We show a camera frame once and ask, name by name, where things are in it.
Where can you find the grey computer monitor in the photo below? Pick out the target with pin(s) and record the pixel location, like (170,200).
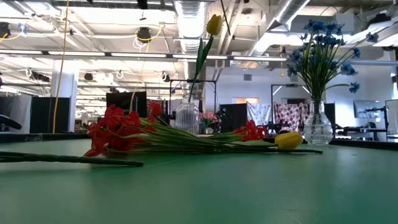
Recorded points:
(365,108)

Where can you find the white monitor back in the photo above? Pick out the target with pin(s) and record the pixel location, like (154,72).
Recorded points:
(392,116)

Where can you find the black screen panel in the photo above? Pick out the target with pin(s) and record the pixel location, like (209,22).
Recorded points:
(124,99)

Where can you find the long ceiling light strip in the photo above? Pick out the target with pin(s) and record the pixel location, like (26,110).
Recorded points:
(138,55)

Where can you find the black partition panel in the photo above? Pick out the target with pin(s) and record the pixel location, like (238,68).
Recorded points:
(46,115)

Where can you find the yellow artificial tulip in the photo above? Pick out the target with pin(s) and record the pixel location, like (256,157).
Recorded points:
(214,25)
(289,140)

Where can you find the white patterned cloth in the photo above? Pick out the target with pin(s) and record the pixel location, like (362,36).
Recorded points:
(258,112)

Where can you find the clear round glass vase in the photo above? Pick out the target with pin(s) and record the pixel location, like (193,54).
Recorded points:
(317,129)

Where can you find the pink background flowers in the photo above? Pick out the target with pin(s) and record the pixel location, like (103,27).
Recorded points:
(208,116)

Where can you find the background desk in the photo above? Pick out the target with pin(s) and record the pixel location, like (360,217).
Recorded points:
(357,130)

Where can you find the black metal rack frame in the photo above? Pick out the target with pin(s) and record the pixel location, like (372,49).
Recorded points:
(205,81)
(284,85)

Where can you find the black square panel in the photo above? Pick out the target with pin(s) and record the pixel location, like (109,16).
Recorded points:
(234,116)

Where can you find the red artificial flower bunch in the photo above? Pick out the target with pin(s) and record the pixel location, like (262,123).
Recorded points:
(252,132)
(115,127)

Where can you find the white pillar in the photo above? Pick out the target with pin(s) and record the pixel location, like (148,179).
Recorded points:
(63,81)

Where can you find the slanted silver ceiling duct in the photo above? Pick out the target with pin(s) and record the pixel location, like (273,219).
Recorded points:
(280,21)

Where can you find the clear ribbed glass vase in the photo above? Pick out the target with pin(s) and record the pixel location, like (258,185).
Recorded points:
(186,116)

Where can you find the long green stem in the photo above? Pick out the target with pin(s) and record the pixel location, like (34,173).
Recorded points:
(62,158)

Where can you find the pink dotted cloth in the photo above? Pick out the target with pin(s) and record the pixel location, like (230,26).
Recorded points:
(287,113)

